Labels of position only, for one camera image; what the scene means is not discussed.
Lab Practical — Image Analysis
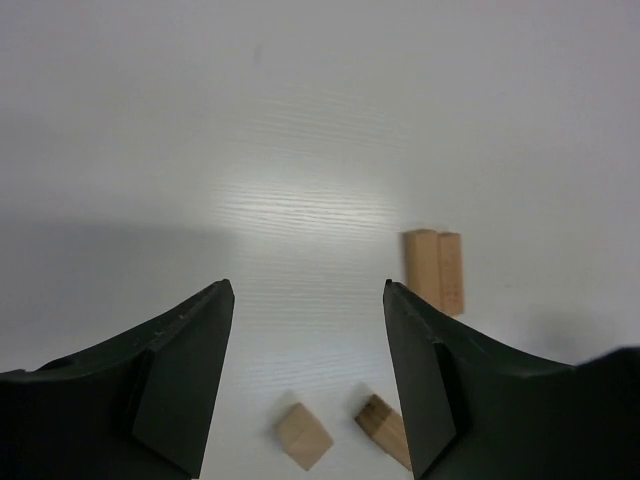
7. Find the small light wood cube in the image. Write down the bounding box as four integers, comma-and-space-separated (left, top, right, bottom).
274, 403, 334, 471

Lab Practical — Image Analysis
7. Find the long light wood block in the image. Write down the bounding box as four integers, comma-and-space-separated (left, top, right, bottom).
402, 229, 465, 316

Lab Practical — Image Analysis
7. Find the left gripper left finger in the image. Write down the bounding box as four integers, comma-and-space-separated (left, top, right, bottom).
1, 280, 235, 479

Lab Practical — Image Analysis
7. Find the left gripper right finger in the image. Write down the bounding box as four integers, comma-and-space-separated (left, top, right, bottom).
383, 280, 639, 479

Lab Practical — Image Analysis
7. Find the light rectangular wood block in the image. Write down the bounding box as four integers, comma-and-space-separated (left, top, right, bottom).
354, 394, 412, 471

